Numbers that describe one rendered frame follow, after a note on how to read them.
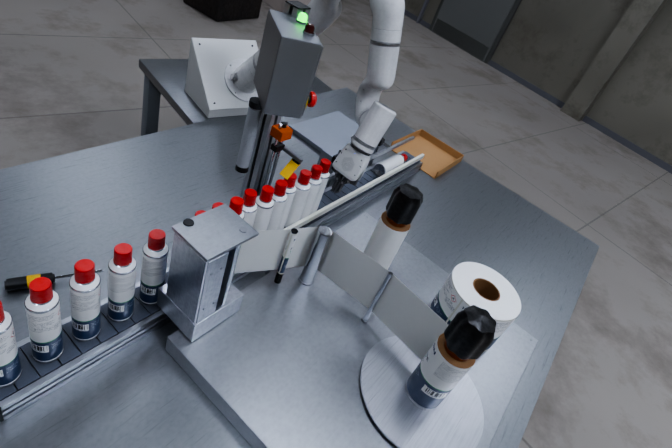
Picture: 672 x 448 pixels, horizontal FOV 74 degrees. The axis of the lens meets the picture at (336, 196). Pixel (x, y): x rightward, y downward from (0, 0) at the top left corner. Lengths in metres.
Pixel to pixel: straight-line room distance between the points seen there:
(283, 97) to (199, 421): 0.72
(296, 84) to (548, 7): 6.82
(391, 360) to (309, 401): 0.24
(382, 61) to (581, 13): 6.27
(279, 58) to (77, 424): 0.83
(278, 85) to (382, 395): 0.74
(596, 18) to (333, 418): 6.89
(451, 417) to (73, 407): 0.80
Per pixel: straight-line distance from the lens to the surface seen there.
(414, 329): 1.15
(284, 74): 1.04
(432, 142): 2.36
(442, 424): 1.16
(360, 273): 1.16
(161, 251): 1.02
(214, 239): 0.92
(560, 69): 7.57
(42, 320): 0.97
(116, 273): 0.99
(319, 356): 1.13
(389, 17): 1.37
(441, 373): 1.04
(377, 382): 1.13
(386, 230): 1.24
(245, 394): 1.04
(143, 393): 1.09
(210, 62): 1.99
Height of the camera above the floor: 1.79
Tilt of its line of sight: 35 degrees down
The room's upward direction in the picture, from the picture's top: 21 degrees clockwise
